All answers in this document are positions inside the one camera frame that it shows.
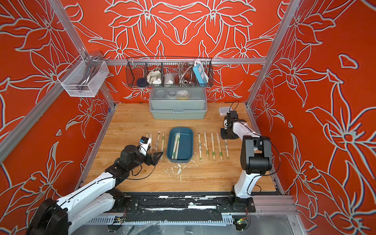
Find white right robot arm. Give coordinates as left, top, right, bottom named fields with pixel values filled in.
left=220, top=111, right=272, bottom=199

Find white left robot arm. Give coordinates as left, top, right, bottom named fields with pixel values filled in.
left=26, top=144, right=163, bottom=235

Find wrapped chopsticks in bin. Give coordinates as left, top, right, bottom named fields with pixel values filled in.
left=171, top=133, right=180, bottom=160

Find grey-green lidded storage box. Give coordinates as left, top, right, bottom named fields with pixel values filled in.
left=149, top=88, right=208, bottom=119

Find blue white box in basket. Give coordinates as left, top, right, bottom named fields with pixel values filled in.
left=193, top=59, right=209, bottom=85

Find teal plastic chopstick bin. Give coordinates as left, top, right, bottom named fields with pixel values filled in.
left=166, top=127, right=194, bottom=164

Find metal tongs in basket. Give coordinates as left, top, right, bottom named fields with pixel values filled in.
left=78, top=51, right=103, bottom=91

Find white network switch box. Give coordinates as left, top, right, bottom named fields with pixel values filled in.
left=218, top=107, right=233, bottom=116

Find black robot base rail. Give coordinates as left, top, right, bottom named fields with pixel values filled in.
left=102, top=192, right=256, bottom=222

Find black wire wall basket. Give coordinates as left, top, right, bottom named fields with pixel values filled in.
left=125, top=56, right=214, bottom=88

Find clear plastic wall basket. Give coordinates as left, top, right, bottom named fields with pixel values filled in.
left=58, top=58, right=109, bottom=98

